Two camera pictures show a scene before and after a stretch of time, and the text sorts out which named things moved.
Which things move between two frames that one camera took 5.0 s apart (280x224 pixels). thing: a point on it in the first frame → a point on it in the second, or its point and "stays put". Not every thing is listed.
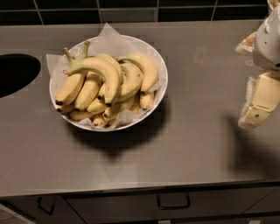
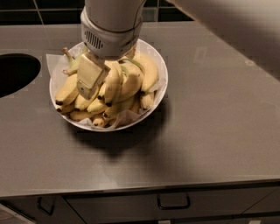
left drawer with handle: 44,209 stays put
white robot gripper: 269,44 → 112,42
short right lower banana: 146,100 stays put
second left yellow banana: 89,91 stays put
